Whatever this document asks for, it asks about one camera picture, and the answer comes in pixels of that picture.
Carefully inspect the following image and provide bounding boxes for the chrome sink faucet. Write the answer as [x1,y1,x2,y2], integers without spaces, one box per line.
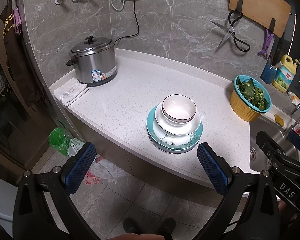
[283,101,300,137]

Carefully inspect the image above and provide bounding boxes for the stainless steel sink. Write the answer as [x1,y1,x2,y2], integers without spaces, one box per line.
[250,118,300,172]

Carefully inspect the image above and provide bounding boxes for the green trash bin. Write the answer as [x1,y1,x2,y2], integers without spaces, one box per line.
[48,127,70,156]

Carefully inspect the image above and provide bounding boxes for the teal floral deep plate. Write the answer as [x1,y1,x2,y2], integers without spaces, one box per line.
[146,107,203,135]

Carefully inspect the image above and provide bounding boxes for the person's right hand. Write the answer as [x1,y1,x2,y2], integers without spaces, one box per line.
[278,200,287,215]

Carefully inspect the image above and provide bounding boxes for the white plastic bag on floor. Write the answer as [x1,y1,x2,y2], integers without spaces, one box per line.
[68,138,129,186]

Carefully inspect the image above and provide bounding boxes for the green leafy vegetables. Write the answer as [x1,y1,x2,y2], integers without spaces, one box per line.
[236,78,269,111]

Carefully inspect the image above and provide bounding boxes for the yellow sponge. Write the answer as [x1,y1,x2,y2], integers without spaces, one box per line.
[274,114,285,127]

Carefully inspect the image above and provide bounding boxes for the pink floral small bowl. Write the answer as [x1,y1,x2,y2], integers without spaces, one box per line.
[162,94,197,123]

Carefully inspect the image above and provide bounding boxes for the purple peeler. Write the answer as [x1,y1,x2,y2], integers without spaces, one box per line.
[257,29,274,59]

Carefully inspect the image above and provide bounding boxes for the yellow detergent bottle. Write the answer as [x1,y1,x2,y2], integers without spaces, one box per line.
[271,54,300,93]

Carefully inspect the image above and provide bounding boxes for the wooden cutting board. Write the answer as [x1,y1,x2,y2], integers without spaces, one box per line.
[229,0,291,37]

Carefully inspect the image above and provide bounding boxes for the black power cable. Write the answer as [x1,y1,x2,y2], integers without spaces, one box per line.
[114,0,140,43]

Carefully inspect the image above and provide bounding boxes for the black handled kitchen scissors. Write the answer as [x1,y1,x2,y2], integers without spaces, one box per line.
[210,9,251,53]

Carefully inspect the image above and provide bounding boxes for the small white bowl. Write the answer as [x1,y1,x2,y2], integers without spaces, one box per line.
[164,116,192,127]

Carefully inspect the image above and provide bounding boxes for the white folded dish towel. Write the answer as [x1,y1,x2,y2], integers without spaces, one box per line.
[53,77,89,107]

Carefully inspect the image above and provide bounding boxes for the brown apron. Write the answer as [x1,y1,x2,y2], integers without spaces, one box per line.
[0,0,41,107]

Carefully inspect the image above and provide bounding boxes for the stainless steel rice cooker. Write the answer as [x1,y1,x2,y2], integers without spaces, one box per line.
[66,36,117,87]

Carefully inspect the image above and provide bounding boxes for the pink cloth on hook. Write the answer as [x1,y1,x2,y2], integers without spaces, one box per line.
[12,7,22,36]

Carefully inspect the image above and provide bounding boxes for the large white bowl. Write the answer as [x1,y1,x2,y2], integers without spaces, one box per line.
[154,103,203,136]

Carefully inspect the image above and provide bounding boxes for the blue cup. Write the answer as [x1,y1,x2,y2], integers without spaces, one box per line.
[260,57,277,85]

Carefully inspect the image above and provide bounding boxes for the yellow basin with teal colander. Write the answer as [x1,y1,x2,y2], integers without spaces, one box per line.
[230,75,271,122]

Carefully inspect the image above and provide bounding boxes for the person's left hand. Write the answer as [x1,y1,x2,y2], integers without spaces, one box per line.
[108,233,165,240]

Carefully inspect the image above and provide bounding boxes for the grey rimmed white plate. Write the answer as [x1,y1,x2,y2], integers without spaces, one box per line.
[151,140,198,154]

